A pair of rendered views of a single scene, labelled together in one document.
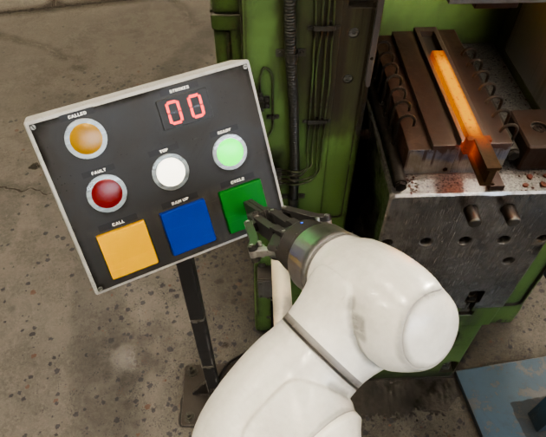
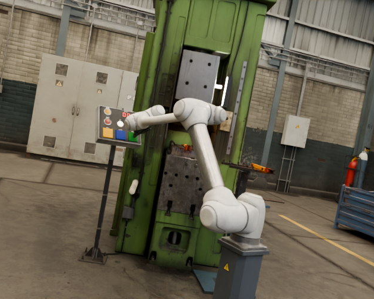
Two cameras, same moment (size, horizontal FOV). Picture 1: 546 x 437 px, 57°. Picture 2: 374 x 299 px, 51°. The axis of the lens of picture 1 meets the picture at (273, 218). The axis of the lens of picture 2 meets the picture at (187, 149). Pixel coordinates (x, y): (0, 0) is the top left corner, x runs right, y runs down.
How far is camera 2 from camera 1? 251 cm
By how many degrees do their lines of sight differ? 47
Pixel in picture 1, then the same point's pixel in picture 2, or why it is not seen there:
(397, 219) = (168, 164)
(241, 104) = not seen: hidden behind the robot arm
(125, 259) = (106, 133)
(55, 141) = (102, 110)
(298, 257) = not seen: hidden behind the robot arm
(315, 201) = (148, 177)
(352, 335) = (150, 110)
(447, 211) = (181, 163)
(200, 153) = not seen: hidden behind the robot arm
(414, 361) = (158, 110)
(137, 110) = (117, 111)
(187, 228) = (120, 134)
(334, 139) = (155, 153)
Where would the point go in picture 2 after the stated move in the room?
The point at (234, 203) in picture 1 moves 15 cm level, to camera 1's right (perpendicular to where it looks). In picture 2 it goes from (130, 134) to (150, 138)
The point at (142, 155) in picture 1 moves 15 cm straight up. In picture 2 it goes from (116, 118) to (119, 99)
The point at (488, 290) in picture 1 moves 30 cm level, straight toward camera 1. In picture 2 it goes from (196, 204) to (174, 206)
